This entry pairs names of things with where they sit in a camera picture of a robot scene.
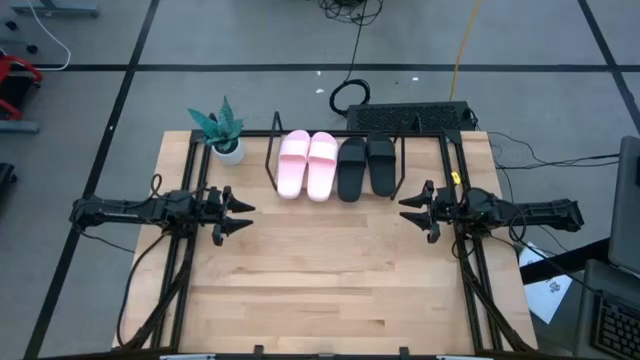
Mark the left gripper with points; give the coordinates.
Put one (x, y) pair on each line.
(210, 210)

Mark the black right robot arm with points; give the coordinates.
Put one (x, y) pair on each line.
(545, 215)

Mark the black table clamp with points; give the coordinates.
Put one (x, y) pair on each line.
(404, 352)
(258, 351)

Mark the green plant white pot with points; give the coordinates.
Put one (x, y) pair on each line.
(222, 130)

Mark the black slide sandal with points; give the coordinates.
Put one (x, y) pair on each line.
(351, 175)
(381, 170)

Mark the red black cart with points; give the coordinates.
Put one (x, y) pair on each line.
(10, 92)

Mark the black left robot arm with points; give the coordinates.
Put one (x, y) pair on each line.
(125, 212)

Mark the grey open laptop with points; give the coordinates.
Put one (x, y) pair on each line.
(627, 210)

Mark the grey metal bar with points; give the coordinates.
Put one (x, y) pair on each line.
(17, 126)

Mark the black desk bar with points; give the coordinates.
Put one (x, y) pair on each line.
(565, 261)

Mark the pink slide sandal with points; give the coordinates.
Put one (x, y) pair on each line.
(292, 170)
(321, 172)

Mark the black caster wheel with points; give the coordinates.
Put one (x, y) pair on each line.
(11, 24)
(32, 48)

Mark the white paper sheet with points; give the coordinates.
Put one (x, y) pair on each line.
(545, 300)

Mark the black aluminium rig frame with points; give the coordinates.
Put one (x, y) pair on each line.
(255, 133)

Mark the black perforated computer case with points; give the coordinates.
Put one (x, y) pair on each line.
(430, 117)

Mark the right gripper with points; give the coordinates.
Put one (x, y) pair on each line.
(450, 207)

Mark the wooden shelf black metal frame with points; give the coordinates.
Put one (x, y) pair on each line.
(398, 165)

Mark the grey metal stand foot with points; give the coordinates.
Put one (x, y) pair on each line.
(55, 9)

